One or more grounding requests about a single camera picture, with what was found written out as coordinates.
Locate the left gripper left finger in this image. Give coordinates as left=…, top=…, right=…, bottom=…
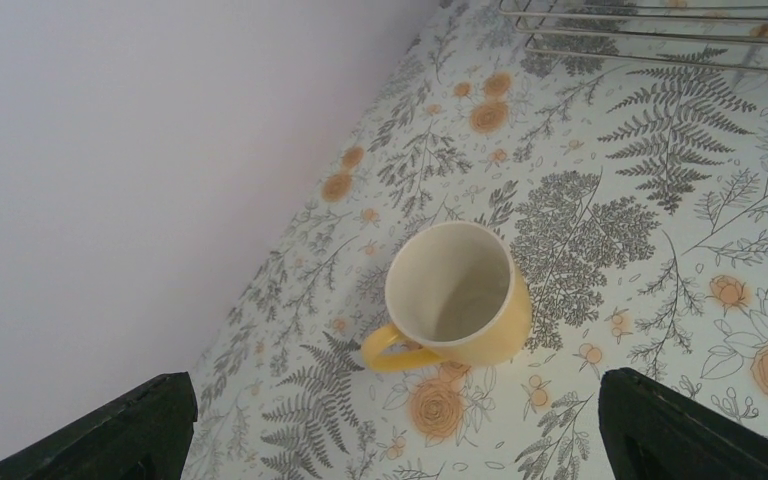
left=0, top=372, right=198, bottom=479

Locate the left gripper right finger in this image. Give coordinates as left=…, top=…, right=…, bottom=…
left=598, top=368, right=768, bottom=479

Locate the yellow mug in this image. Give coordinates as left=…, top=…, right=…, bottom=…
left=361, top=221, right=533, bottom=373

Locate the floral table mat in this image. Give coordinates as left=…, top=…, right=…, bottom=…
left=183, top=1, right=768, bottom=479

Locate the wire dish rack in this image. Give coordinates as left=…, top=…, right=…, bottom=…
left=497, top=1, right=768, bottom=75

